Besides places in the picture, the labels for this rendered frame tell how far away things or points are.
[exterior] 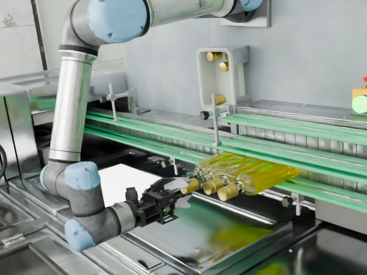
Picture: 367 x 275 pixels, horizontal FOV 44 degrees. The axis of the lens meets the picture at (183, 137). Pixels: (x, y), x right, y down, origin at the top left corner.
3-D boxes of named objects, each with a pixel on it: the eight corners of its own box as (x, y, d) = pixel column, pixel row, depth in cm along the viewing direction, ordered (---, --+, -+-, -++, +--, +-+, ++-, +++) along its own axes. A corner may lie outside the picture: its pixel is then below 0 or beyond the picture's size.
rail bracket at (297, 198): (309, 203, 132) (279, 219, 125) (308, 181, 131) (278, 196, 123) (321, 207, 129) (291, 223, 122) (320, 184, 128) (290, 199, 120)
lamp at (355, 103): (355, 111, 119) (349, 113, 117) (355, 94, 118) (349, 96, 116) (372, 112, 116) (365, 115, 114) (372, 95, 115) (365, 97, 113)
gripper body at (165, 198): (181, 217, 115) (141, 235, 108) (160, 208, 122) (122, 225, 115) (177, 190, 113) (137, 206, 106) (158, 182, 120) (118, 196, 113)
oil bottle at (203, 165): (242, 160, 150) (193, 179, 137) (241, 144, 148) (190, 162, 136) (255, 163, 146) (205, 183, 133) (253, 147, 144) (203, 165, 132)
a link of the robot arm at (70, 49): (53, -3, 114) (28, 191, 114) (73, -11, 105) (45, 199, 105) (95, 10, 121) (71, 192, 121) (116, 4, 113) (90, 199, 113)
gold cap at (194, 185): (191, 188, 128) (179, 193, 126) (190, 176, 127) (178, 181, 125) (200, 191, 126) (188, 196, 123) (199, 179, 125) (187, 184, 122)
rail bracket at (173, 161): (189, 167, 175) (161, 177, 167) (188, 150, 173) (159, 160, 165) (196, 169, 172) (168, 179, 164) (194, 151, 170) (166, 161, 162)
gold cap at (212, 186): (214, 188, 126) (203, 193, 123) (213, 176, 125) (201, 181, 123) (223, 191, 123) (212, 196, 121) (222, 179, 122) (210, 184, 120)
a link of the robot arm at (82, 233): (74, 223, 98) (81, 259, 100) (117, 206, 104) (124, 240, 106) (59, 215, 104) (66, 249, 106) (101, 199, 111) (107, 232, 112)
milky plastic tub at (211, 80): (218, 105, 171) (200, 110, 166) (213, 45, 166) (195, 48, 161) (252, 109, 158) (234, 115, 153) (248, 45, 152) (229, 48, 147)
